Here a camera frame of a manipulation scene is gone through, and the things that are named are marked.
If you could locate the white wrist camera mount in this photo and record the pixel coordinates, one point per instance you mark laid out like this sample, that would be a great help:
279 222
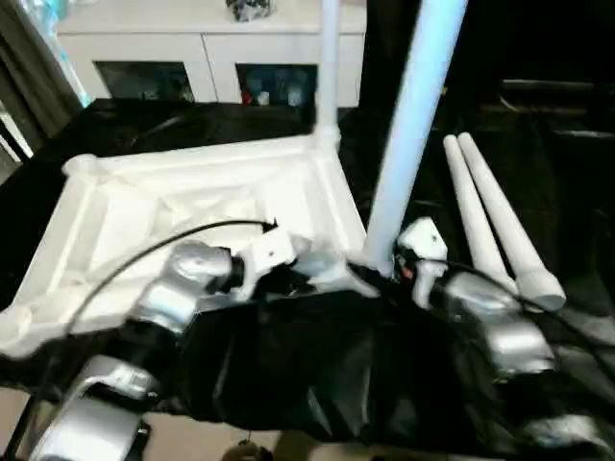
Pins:
269 249
425 240

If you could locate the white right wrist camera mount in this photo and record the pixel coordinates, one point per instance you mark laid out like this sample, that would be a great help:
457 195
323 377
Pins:
425 240

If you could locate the black television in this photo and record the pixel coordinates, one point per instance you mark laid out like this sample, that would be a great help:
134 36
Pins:
557 89

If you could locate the white plastic table leg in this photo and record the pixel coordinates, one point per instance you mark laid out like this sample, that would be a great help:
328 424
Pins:
509 225
471 206
408 144
329 72

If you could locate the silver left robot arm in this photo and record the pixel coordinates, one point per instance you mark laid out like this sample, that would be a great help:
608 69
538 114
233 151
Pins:
168 298

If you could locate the black box with beige label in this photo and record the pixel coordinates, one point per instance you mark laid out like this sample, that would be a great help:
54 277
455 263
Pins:
480 38

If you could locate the white plastic table top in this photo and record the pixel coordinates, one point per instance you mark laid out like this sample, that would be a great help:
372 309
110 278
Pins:
144 192

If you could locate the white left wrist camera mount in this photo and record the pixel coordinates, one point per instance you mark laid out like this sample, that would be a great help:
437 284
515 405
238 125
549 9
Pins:
269 249

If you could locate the grey curtain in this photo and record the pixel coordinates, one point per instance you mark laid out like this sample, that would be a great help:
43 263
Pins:
29 72

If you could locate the blue white package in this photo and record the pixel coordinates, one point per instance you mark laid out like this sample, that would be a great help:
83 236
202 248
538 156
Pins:
72 67

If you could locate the black mat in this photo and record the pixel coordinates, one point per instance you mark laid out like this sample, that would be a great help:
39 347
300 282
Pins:
312 365

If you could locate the white cabinet with glass doors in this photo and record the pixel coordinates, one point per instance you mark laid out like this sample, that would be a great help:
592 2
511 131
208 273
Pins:
144 45

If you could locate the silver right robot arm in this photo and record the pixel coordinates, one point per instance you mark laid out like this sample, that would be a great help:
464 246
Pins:
499 317

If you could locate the clear bag on cabinet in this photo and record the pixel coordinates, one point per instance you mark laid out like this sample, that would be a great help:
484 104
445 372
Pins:
250 9

